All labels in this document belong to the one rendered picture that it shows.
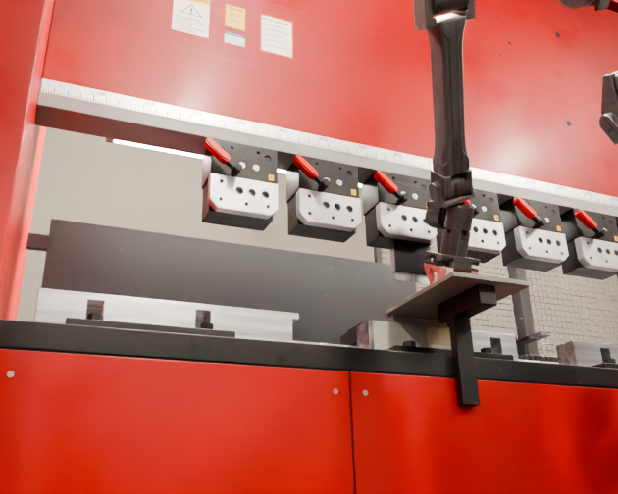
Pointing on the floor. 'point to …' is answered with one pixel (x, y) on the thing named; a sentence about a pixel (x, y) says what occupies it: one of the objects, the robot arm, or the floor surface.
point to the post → (523, 311)
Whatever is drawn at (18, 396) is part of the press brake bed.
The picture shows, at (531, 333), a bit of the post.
